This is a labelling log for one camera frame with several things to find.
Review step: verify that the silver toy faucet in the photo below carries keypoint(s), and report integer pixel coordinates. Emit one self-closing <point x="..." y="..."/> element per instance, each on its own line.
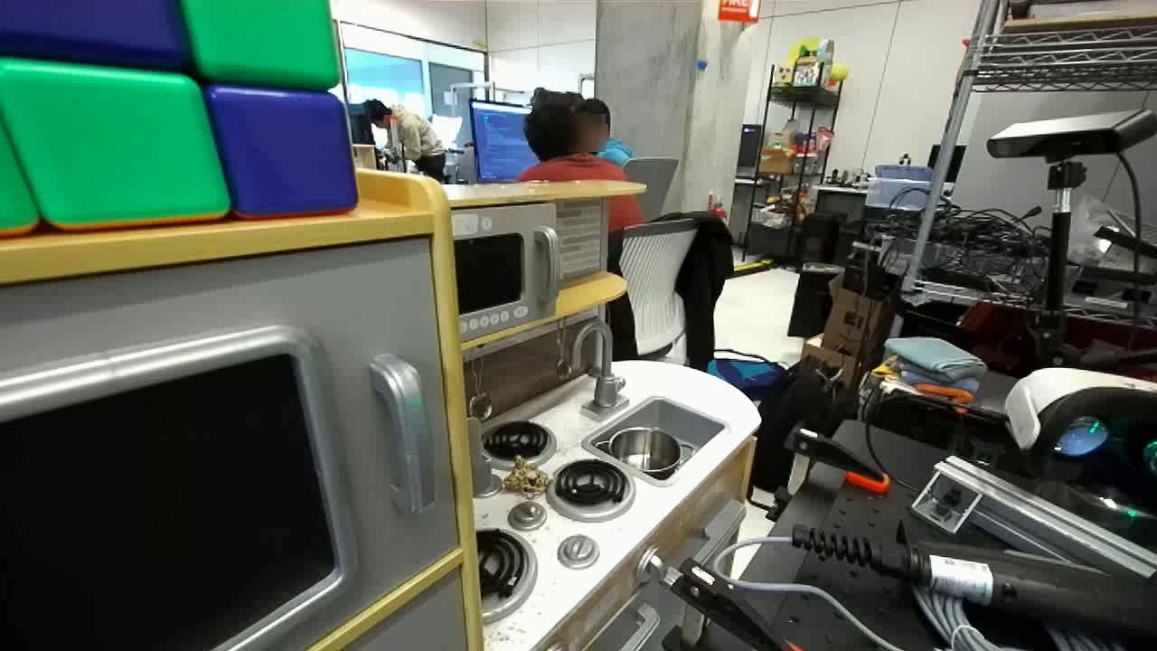
<point x="600" y="382"/>

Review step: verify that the grey toy microwave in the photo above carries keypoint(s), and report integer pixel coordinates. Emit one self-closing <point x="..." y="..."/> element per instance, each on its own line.
<point x="499" y="271"/>

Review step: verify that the black toy stove burner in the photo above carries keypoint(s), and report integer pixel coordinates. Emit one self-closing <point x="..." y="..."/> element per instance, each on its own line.
<point x="519" y="437"/>
<point x="590" y="487"/>
<point x="505" y="565"/>

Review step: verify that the small metal pot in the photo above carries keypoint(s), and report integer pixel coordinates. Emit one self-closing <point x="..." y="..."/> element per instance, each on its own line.
<point x="643" y="449"/>

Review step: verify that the grey toy sink basin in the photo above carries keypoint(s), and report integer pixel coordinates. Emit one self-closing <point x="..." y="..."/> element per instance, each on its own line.
<point x="690" y="424"/>

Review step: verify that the small brown plush toy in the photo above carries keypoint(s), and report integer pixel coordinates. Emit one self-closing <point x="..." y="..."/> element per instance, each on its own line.
<point x="524" y="478"/>

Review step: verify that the grey stove knob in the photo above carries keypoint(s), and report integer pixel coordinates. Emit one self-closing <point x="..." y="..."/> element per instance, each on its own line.
<point x="524" y="515"/>
<point x="577" y="551"/>

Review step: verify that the grey yellow toy kitchen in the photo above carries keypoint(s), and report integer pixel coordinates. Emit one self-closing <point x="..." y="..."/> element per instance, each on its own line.
<point x="364" y="300"/>

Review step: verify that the white chair back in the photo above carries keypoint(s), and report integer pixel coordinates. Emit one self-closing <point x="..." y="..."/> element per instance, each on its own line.
<point x="653" y="283"/>

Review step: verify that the black hanging jacket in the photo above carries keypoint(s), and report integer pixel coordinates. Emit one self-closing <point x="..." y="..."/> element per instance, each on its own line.
<point x="705" y="283"/>

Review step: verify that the person in red shirt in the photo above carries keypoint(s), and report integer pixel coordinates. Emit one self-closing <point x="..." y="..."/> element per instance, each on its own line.
<point x="577" y="178"/>

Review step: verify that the blue bag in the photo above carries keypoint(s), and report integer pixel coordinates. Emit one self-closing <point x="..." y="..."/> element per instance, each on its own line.
<point x="745" y="372"/>

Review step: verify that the blue computer monitor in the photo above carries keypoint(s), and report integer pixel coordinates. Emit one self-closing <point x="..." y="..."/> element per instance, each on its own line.
<point x="496" y="142"/>

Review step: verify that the person in blue shirt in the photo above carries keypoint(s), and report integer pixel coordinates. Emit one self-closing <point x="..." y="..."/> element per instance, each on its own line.
<point x="599" y="119"/>

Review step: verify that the black bag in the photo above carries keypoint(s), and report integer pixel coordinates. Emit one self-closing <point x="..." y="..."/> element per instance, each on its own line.
<point x="795" y="419"/>

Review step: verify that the person in beige jacket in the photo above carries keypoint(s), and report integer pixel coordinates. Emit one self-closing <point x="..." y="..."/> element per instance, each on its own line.
<point x="417" y="134"/>

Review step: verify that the brown cardboard box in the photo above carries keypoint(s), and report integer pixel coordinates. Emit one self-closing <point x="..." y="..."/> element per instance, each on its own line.
<point x="854" y="323"/>

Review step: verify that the black cluttered shelf unit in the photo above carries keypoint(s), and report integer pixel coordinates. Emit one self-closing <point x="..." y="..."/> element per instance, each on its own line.
<point x="801" y="158"/>

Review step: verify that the orange black screwdriver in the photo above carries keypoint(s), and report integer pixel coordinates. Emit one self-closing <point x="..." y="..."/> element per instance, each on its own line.
<point x="852" y="467"/>

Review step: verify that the black metal clamp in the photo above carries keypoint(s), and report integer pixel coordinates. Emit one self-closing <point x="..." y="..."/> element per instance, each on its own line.
<point x="720" y="599"/>

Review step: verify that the blue rounded plastic block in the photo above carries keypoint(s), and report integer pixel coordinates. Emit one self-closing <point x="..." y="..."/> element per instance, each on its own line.
<point x="283" y="148"/>

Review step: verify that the clear plastic storage bin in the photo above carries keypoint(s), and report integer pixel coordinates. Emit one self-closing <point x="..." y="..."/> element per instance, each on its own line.
<point x="899" y="188"/>

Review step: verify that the folded blue cloth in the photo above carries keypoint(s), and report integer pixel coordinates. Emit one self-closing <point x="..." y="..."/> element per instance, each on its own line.
<point x="934" y="354"/>

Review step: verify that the small green plastic block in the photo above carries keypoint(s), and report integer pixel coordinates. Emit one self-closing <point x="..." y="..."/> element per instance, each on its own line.
<point x="259" y="36"/>

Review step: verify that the silver aluminium extrusion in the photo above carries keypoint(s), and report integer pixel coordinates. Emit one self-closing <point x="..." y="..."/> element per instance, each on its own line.
<point x="1024" y="515"/>

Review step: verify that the white black VR headset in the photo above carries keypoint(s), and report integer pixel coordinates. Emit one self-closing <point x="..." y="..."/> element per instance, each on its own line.
<point x="1072" y="408"/>

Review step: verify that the large green plastic block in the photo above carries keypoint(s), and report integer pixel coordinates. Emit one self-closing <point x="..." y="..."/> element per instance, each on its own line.
<point x="108" y="147"/>

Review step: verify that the dark blue plastic block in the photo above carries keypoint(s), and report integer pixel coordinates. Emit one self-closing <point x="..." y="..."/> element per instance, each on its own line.
<point x="83" y="26"/>

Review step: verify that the orange wall sign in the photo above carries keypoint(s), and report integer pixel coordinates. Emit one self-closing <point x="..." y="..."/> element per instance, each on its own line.
<point x="737" y="8"/>

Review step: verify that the black camera stand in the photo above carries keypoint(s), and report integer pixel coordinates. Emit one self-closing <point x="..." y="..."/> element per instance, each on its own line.
<point x="1062" y="235"/>

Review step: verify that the black stereo camera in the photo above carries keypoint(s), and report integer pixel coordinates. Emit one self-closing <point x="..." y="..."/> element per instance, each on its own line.
<point x="1062" y="134"/>

